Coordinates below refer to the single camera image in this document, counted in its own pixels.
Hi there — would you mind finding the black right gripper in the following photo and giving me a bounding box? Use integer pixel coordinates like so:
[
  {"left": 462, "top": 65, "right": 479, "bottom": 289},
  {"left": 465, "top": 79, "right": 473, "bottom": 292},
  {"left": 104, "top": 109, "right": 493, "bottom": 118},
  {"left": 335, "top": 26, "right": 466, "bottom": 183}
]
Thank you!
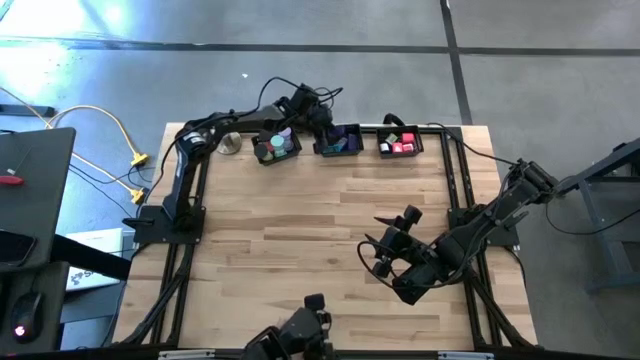
[{"left": 363, "top": 204, "right": 431, "bottom": 279}]

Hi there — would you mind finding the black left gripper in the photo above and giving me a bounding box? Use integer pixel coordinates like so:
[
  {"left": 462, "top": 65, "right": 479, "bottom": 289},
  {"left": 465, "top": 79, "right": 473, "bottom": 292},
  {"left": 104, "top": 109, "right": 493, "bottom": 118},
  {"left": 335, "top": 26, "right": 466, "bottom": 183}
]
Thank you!
[{"left": 284, "top": 83, "right": 346, "bottom": 154}]

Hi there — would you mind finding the black slotted plastic basket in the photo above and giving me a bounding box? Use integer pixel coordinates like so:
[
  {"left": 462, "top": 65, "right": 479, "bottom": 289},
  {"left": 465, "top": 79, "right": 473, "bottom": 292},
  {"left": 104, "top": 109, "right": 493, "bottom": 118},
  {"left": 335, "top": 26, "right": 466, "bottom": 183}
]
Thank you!
[
  {"left": 375, "top": 124, "right": 425, "bottom": 160},
  {"left": 312, "top": 123, "right": 365, "bottom": 159},
  {"left": 250, "top": 124, "right": 304, "bottom": 167}
]

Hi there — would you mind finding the white globe brass lamp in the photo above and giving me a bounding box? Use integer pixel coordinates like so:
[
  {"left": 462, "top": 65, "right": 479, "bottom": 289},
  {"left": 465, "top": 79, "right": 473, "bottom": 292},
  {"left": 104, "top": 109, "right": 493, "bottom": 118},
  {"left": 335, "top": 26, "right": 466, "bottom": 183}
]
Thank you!
[{"left": 216, "top": 130, "right": 244, "bottom": 156}]

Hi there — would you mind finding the black blocky jointed device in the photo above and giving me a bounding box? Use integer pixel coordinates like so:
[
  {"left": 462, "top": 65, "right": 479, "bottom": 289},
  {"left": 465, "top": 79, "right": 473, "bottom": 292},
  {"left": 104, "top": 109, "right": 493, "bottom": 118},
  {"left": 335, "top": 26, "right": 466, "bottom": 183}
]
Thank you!
[{"left": 241, "top": 293, "right": 335, "bottom": 360}]

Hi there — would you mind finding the grey-blue metal cart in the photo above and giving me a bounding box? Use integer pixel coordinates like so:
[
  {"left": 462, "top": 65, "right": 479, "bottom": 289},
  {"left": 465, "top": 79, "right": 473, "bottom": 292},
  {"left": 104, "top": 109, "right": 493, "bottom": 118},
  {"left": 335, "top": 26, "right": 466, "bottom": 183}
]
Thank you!
[{"left": 554, "top": 137, "right": 640, "bottom": 294}]

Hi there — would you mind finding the white printed box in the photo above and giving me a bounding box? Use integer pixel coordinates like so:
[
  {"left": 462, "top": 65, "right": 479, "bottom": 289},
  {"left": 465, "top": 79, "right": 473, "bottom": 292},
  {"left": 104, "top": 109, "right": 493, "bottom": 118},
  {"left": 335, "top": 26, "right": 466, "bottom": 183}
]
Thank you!
[{"left": 63, "top": 227, "right": 126, "bottom": 293}]

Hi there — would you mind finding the black desk support bar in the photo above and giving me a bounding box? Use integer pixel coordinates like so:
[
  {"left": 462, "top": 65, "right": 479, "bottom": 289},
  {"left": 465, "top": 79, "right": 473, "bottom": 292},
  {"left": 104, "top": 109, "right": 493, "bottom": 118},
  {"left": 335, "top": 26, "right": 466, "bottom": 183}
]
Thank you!
[{"left": 49, "top": 233, "right": 134, "bottom": 282}]

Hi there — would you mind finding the dark grey desk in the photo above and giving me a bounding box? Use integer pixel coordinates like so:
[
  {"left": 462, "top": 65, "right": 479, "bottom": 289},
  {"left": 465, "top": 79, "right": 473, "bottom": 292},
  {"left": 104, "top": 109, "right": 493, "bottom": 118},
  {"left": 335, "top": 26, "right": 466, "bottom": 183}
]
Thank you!
[{"left": 0, "top": 126, "right": 77, "bottom": 274}]

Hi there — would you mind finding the black floor bar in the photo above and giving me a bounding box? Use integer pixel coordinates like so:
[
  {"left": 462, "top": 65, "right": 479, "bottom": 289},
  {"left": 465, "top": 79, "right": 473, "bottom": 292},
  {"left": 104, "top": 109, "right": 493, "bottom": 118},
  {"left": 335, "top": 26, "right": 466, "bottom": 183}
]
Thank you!
[{"left": 0, "top": 103, "right": 57, "bottom": 119}]

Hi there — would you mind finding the black desk surface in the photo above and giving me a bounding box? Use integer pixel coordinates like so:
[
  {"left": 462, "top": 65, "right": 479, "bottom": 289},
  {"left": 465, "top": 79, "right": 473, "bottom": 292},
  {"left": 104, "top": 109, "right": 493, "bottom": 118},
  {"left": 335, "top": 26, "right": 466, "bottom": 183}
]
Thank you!
[{"left": 0, "top": 259, "right": 71, "bottom": 354}]

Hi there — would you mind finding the black phone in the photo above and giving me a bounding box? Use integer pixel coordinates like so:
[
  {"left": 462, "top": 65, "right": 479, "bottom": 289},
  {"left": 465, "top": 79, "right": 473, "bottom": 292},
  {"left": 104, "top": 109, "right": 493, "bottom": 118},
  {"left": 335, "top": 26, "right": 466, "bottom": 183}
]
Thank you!
[{"left": 0, "top": 229, "right": 38, "bottom": 267}]

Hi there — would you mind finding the black computer mouse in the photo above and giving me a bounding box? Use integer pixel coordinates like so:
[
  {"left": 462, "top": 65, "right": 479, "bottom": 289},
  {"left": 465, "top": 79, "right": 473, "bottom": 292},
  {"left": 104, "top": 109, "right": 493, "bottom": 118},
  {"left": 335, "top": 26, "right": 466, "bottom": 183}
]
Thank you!
[{"left": 8, "top": 290, "right": 44, "bottom": 345}]

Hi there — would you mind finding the silver metal bracket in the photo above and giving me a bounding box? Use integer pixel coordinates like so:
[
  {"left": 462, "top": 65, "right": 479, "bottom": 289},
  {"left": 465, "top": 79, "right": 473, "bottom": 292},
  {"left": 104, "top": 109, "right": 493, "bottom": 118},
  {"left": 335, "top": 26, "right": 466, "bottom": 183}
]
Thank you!
[
  {"left": 157, "top": 349, "right": 217, "bottom": 360},
  {"left": 437, "top": 351, "right": 497, "bottom": 360}
]

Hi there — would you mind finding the yellow network cable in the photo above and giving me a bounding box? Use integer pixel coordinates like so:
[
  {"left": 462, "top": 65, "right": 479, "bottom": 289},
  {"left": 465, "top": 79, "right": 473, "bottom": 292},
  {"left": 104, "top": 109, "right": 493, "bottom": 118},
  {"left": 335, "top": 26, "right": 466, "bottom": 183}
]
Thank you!
[{"left": 0, "top": 85, "right": 151, "bottom": 205}]

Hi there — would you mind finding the red-handled screwdriver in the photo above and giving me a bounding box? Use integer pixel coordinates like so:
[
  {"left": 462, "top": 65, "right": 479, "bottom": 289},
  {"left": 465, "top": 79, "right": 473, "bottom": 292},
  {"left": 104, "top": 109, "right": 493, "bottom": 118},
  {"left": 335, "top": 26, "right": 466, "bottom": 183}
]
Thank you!
[{"left": 0, "top": 149, "right": 32, "bottom": 188}]

